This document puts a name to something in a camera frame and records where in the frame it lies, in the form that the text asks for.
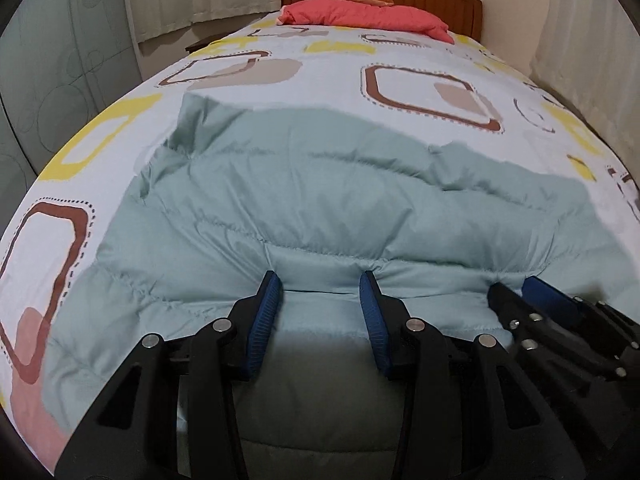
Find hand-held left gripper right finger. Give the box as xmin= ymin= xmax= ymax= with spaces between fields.
xmin=359 ymin=270 xmax=586 ymax=480

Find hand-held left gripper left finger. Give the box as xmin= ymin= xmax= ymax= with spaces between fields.
xmin=54 ymin=270 xmax=286 ymax=480

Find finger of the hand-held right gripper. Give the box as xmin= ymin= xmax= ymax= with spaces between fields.
xmin=522 ymin=276 xmax=640 ymax=357
xmin=487 ymin=282 xmax=632 ymax=384

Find light green puffer jacket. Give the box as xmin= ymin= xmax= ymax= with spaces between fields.
xmin=42 ymin=92 xmax=640 ymax=480

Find bed with patterned sheet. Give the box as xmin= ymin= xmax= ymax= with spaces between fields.
xmin=0 ymin=10 xmax=640 ymax=476

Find cream wide curtain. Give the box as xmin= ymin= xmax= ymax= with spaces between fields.
xmin=530 ymin=0 xmax=640 ymax=161

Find wooden nightstand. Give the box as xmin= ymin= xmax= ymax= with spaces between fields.
xmin=185 ymin=35 xmax=226 ymax=54

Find red pillow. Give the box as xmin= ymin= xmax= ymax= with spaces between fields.
xmin=276 ymin=0 xmax=456 ymax=44

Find wooden headboard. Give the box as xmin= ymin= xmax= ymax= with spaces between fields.
xmin=281 ymin=0 xmax=484 ymax=41

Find frosted glass wardrobe doors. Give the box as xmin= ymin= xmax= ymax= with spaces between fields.
xmin=0 ymin=0 xmax=141 ymax=201

